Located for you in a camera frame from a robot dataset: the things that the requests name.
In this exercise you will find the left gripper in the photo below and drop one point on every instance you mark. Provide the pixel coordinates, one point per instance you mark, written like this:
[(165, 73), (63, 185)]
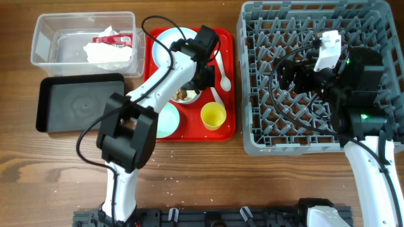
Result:
[(210, 81)]

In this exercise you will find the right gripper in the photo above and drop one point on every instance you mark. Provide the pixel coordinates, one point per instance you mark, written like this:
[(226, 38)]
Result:
[(303, 77)]

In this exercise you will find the white plastic spoon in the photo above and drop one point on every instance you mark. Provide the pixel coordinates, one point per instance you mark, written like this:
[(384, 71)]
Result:
[(224, 82)]

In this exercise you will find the food scraps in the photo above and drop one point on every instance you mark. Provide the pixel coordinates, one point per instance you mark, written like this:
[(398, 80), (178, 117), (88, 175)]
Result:
[(184, 95)]

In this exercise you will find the light blue bowl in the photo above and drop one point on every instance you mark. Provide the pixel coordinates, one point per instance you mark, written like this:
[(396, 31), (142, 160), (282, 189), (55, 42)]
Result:
[(191, 101)]

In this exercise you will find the white plastic fork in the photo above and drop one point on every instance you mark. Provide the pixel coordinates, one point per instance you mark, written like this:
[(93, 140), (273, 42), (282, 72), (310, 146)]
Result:
[(216, 96)]

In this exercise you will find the yellow plastic cup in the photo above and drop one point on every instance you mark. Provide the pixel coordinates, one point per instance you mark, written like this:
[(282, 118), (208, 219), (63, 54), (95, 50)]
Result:
[(213, 115)]

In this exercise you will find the red sauce packet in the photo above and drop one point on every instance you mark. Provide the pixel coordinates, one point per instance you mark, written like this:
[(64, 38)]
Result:
[(121, 39)]

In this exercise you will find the mint green bowl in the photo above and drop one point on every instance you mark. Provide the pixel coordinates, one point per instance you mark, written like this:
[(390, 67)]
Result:
[(168, 121)]

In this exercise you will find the white napkin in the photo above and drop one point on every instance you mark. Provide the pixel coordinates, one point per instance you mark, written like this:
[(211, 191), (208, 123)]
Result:
[(109, 57)]

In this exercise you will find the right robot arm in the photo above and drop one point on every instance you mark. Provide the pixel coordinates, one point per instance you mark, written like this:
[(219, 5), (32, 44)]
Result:
[(363, 129)]

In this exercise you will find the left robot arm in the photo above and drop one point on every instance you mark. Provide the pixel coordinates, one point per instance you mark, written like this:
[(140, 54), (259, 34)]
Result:
[(129, 125)]

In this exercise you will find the grey dishwasher rack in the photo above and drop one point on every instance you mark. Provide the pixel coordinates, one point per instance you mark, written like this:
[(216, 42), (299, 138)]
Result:
[(281, 122)]

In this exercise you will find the clear plastic waste bin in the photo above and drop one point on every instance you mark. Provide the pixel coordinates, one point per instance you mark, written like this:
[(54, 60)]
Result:
[(59, 40)]

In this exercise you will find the black food waste tray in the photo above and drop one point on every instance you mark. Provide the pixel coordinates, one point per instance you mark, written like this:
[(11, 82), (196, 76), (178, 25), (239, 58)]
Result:
[(70, 103)]

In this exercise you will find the red serving tray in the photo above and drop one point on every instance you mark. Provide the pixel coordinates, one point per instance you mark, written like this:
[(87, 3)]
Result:
[(191, 127)]

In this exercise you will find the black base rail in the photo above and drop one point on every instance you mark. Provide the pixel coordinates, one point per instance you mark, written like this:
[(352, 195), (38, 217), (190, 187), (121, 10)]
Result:
[(283, 216)]

